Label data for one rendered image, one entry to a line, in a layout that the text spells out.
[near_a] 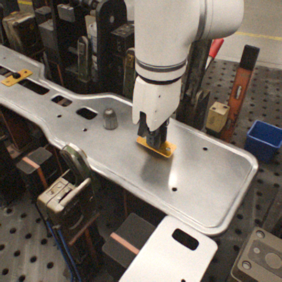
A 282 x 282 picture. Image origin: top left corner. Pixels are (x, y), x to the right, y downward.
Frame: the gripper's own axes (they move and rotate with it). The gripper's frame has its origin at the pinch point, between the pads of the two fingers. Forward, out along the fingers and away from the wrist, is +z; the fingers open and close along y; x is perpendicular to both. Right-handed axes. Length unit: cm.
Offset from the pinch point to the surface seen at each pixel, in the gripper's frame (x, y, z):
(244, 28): -68, -295, 104
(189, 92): -0.1, -13.4, -3.0
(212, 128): 7.8, -10.8, 2.1
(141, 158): -0.9, 4.3, 3.8
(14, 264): -22, 31, 34
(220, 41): 0.6, -24.8, -10.5
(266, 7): -67, -369, 104
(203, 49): 1.1, -14.6, -13.1
